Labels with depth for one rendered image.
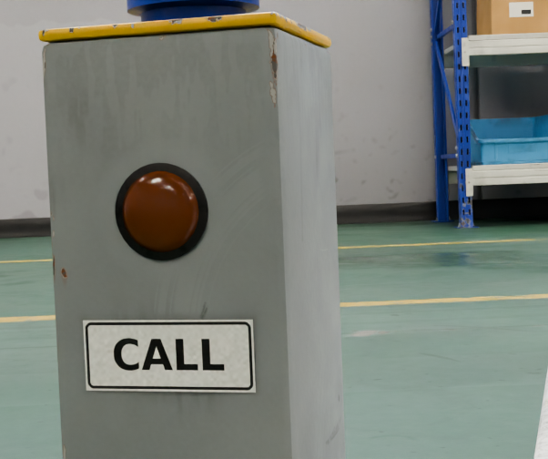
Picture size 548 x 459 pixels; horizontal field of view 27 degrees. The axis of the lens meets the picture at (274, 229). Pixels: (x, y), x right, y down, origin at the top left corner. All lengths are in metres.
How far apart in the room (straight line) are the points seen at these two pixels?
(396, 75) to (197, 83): 5.21
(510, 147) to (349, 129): 0.94
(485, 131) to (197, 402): 5.04
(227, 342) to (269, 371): 0.01
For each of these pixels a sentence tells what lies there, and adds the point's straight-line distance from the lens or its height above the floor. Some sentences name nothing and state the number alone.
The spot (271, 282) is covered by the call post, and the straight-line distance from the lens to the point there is 0.31.
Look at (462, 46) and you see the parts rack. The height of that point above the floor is 0.74.
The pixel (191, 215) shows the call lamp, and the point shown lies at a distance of 0.31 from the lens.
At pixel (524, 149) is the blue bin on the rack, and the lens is 4.89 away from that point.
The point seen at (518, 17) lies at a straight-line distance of 4.93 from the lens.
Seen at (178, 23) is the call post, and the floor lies 0.31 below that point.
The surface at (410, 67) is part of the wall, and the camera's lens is 5.53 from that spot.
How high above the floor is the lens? 0.27
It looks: 3 degrees down
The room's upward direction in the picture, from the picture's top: 2 degrees counter-clockwise
